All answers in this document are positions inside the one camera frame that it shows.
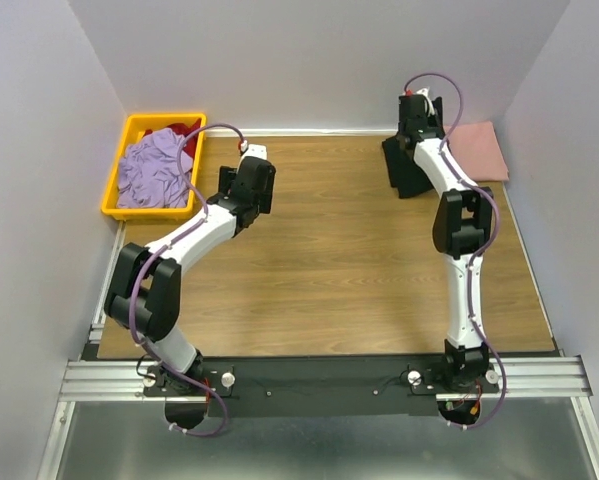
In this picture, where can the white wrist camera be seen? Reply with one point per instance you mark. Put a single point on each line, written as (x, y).
(253, 150)
(429, 105)

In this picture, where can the red t shirt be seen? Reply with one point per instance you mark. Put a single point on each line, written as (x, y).
(184, 130)

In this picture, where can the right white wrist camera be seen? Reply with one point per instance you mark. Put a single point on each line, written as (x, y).
(429, 105)

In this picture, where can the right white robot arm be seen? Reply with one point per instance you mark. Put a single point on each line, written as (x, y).
(461, 232)

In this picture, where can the lavender t shirt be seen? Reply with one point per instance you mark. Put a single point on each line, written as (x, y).
(149, 174)

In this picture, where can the folded pink t shirt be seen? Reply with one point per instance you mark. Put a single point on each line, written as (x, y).
(476, 149)

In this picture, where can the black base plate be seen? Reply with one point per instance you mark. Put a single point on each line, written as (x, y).
(228, 388)

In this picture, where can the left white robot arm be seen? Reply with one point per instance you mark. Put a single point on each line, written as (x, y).
(144, 294)

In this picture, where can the aluminium frame rail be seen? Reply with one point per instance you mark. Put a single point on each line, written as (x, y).
(330, 292)

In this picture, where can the yellow plastic bin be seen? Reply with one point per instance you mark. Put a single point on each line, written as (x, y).
(133, 131)

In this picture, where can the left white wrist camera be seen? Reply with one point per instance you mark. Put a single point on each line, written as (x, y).
(253, 150)

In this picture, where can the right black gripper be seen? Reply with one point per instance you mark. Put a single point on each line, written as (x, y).
(432, 122)

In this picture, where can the black t shirt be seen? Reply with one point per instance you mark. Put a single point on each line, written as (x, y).
(404, 175)

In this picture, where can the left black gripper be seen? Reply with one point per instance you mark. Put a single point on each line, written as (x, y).
(226, 178)

